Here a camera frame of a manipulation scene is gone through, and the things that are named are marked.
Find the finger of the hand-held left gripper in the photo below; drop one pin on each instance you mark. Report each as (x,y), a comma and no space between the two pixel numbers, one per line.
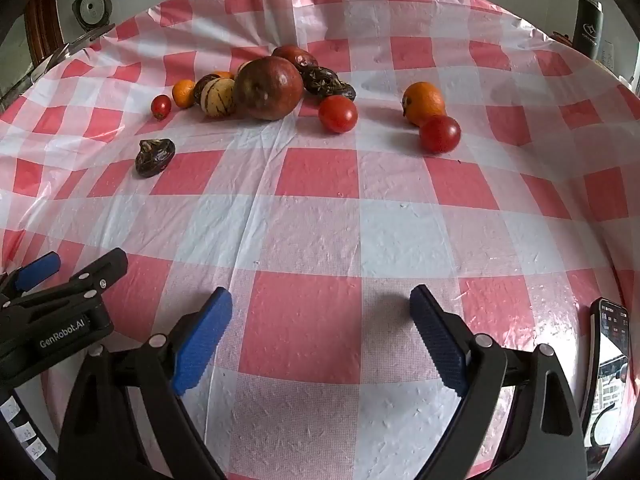
(40,270)
(102,272)

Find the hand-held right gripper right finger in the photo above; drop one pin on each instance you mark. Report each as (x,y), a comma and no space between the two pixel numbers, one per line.
(440,342)

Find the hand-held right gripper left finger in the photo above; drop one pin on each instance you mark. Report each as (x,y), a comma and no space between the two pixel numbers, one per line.
(202,342)

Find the small orange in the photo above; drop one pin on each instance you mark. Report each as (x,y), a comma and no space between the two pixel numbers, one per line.
(225,75)
(184,93)

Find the red tomato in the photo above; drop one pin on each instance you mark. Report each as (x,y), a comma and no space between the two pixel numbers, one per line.
(338,114)
(440,134)

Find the striped yellow pepino melon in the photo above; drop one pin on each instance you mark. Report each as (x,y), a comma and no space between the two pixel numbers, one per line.
(219,97)

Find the large orange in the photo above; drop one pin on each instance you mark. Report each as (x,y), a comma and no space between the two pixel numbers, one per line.
(424,102)

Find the large dark red apple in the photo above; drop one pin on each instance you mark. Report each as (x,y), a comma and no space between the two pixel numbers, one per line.
(270,89)

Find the dark wrinkled passion fruit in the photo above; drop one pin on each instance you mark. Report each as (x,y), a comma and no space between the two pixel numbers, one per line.
(320,80)
(346,93)
(155,158)

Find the small dark red apple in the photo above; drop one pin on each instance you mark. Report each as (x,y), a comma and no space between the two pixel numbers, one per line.
(292,54)

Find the red white checkered tablecloth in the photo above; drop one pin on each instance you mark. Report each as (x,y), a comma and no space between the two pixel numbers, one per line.
(320,220)

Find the black smartphone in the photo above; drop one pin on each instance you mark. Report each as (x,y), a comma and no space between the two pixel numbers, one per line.
(607,375)

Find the small cherry tomato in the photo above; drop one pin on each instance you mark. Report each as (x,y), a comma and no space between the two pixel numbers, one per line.
(161,106)

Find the dark striped pepino melon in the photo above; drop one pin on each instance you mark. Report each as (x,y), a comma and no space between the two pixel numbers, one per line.
(202,85)

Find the metal pot lids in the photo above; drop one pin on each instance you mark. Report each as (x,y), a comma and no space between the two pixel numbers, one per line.
(75,44)

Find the wooden glass door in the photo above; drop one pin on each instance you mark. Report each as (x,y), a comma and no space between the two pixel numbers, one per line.
(45,15)

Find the red pot lid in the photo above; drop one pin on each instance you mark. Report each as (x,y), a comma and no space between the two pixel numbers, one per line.
(561,37)

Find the black tumbler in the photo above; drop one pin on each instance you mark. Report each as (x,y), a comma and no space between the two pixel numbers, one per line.
(587,25)

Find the round metal wall fixture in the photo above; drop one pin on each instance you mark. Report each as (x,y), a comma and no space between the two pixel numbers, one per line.
(92,7)

